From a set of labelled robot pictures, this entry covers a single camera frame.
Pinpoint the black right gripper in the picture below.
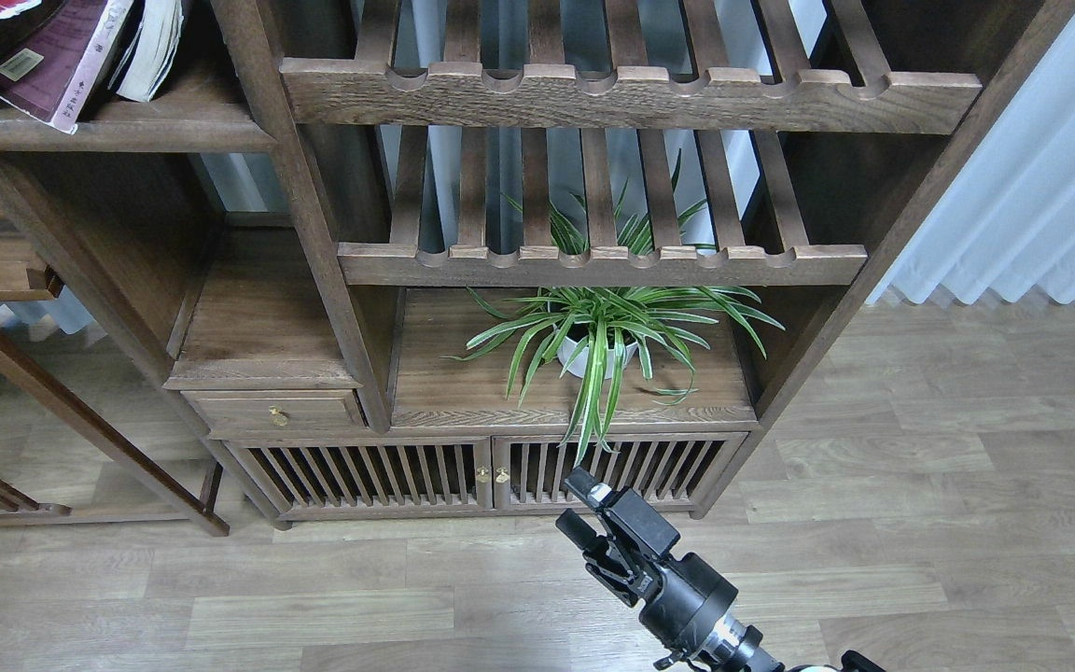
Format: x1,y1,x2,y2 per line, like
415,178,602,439
555,467,741,654

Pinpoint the white lavender book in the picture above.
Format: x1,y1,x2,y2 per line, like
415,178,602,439
110,1,194,103

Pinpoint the maroon book with white characters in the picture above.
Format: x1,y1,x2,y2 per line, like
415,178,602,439
0,1,133,133

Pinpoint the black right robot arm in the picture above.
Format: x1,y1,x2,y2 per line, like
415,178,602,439
556,467,785,671

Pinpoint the right cabinet slatted door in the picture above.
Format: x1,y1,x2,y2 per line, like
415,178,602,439
475,433,746,514

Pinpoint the cabinet slatted door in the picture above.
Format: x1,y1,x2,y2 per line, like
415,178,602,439
475,433,746,514
226,438,495,521

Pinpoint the white plant pot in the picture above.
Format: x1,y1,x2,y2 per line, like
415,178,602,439
556,324,616,380

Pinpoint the green spider plant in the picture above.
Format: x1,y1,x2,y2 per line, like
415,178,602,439
452,149,786,466

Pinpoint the left cabinet slatted door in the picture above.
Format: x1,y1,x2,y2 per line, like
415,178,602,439
226,438,495,521

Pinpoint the dark wooden bookshelf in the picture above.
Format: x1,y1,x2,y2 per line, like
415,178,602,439
0,1,1075,527

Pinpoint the small wooden drawer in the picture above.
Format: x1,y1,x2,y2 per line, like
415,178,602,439
183,388,363,438

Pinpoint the white pleated curtain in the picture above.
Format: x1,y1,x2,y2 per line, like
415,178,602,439
869,16,1075,303

